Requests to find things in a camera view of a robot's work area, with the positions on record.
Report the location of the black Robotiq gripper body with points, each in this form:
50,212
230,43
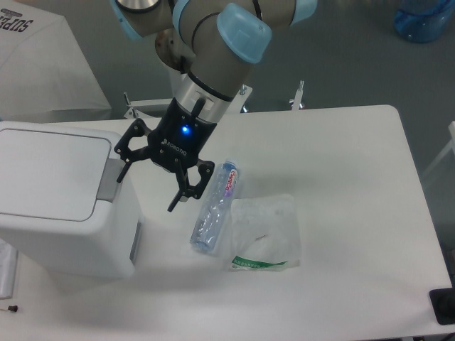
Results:
179,136

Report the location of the white push-lid trash can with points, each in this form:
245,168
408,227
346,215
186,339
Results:
64,203

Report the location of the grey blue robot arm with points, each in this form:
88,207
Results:
228,38

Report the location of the crushed clear plastic bottle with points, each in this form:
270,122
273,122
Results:
216,206

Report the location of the clear plastic bag green stripe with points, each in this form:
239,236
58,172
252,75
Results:
265,234

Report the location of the metal clamp bolt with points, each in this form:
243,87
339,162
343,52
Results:
296,103

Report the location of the white printed cloth cover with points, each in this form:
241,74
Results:
43,68

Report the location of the blue transparent water jug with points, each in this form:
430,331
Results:
422,21

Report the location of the black device at table edge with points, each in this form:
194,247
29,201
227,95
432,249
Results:
443,305

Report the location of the white bracket with bolts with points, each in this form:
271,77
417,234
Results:
145,104

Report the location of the white frame at right edge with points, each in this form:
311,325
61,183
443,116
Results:
443,160

